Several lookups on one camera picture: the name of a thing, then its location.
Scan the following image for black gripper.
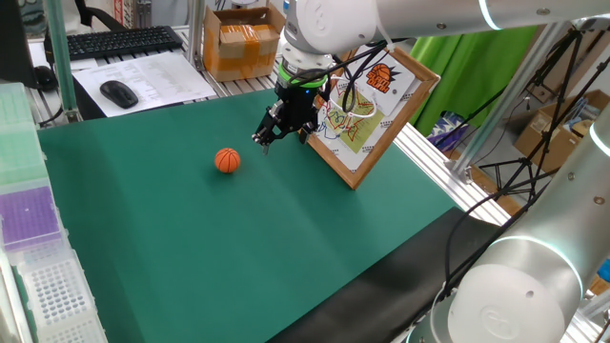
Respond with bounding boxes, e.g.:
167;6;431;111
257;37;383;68
251;81;331;156

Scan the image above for orange mini basketball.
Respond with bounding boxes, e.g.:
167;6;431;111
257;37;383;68
213;147;242;174

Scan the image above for taped cardboard box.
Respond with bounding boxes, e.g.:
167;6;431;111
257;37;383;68
202;3;287;83

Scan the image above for white mini hoop with backboard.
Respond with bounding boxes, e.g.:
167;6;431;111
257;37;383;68
316;45;418;144

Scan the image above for printed paper sheets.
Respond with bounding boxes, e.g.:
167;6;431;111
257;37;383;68
71;50;218;119

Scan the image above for green table mat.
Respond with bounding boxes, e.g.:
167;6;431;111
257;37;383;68
36;88;459;343

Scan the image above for blue white patterned bag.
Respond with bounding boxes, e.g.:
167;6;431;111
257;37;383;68
428;111;471;151

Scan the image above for black computer mouse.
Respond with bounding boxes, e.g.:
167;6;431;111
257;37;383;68
98;79;140;110

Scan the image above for green curtain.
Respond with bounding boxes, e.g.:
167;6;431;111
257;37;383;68
409;26;539;139

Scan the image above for black keyboard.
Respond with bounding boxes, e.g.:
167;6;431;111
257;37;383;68
44;25;185;66

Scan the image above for black tripod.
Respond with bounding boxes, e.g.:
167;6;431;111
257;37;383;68
478;28;610;201

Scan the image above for small black round object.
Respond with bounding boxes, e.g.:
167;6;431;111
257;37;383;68
32;65;59;92

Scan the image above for open brown cardboard box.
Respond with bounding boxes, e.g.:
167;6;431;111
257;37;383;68
514;90;610;175

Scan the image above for green pipette tip box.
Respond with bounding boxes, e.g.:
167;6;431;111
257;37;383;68
0;81;49;190

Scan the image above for purple pipette tip box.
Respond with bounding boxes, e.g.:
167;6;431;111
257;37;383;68
0;178;68;253

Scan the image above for white pipette tip box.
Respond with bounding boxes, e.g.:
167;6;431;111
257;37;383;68
11;250;96;330
35;316;110;343

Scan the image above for black monitor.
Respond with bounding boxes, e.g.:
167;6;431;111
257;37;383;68
0;0;40;90

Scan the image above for green adapter ring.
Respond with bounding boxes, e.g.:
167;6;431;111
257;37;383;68
277;60;331;91

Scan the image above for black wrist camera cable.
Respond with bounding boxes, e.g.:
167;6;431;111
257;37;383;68
333;47;377;115

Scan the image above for wooden picture frame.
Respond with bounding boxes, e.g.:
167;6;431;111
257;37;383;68
304;45;440;191

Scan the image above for aluminium frame post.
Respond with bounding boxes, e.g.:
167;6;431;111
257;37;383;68
447;21;573;185
186;0;207;71
43;0;82;124

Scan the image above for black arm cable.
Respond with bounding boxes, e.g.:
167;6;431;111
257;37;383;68
441;180;550;306

